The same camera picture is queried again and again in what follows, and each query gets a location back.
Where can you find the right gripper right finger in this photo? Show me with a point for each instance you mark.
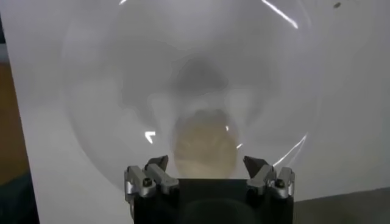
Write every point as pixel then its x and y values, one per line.
pixel 265 178

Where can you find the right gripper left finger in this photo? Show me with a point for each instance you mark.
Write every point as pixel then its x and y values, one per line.
pixel 155 179

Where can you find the white steamed baozi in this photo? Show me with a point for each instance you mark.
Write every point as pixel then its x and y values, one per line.
pixel 204 146

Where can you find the large white plate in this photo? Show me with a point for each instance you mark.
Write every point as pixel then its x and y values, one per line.
pixel 122 61

